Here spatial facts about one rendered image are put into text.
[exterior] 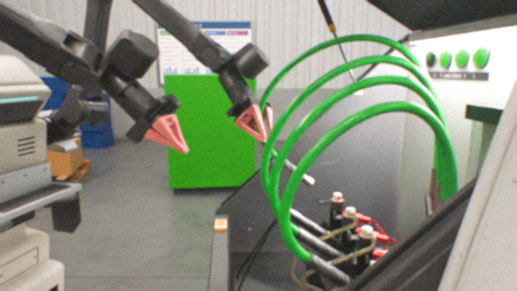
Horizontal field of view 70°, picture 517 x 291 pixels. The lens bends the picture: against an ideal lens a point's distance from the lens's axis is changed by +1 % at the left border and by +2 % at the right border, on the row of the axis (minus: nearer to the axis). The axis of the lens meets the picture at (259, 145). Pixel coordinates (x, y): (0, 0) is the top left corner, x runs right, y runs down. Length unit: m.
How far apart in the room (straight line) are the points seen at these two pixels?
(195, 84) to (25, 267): 2.96
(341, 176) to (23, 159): 0.86
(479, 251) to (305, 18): 6.91
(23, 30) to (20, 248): 0.67
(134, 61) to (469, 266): 0.56
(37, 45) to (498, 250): 0.66
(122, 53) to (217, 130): 3.31
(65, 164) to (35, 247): 3.60
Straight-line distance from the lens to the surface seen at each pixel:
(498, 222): 0.39
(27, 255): 1.22
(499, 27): 0.78
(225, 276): 0.78
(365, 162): 1.10
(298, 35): 7.16
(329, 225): 0.77
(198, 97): 3.92
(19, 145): 1.15
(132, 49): 0.68
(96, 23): 1.17
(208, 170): 4.05
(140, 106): 0.70
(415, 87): 0.58
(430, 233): 0.44
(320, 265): 0.52
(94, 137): 6.99
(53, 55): 0.70
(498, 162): 0.41
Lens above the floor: 1.36
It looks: 12 degrees down
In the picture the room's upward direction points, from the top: straight up
